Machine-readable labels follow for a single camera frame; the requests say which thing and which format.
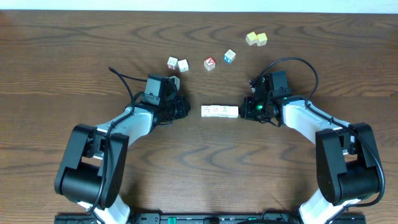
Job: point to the wooden block green edge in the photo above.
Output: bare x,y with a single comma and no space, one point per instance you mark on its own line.
215,110

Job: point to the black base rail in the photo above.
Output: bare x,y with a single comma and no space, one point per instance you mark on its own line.
269,216

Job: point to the plain wooden block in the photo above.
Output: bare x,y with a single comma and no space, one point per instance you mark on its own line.
233,111
205,111
224,111
183,65

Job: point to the yellow wooden block left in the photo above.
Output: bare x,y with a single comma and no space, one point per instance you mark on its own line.
251,38

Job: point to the blue sided wooden block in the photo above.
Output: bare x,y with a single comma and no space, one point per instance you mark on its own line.
229,56

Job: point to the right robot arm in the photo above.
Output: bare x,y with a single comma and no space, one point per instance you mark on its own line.
349,170

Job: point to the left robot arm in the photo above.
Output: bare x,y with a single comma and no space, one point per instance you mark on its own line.
92,167

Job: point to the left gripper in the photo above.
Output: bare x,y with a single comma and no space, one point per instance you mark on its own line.
181,107

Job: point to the yellow wooden block right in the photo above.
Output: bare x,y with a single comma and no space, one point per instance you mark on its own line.
261,39

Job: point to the red letter A block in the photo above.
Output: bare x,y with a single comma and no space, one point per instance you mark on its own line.
209,63

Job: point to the red sided wooden block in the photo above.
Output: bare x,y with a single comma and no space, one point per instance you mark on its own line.
172,63

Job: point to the yellow wooden block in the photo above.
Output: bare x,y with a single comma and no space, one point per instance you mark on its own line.
251,38
261,39

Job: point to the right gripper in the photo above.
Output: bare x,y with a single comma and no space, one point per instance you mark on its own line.
246,110

